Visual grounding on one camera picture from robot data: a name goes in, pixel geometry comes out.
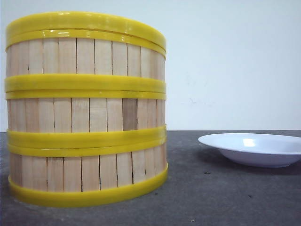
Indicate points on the woven bamboo steamer lid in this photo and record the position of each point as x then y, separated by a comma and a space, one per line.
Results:
89, 25

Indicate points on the white plate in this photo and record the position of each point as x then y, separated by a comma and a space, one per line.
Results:
259, 150

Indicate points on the bamboo steamer basket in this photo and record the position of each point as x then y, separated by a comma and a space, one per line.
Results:
48, 62
63, 126
93, 180

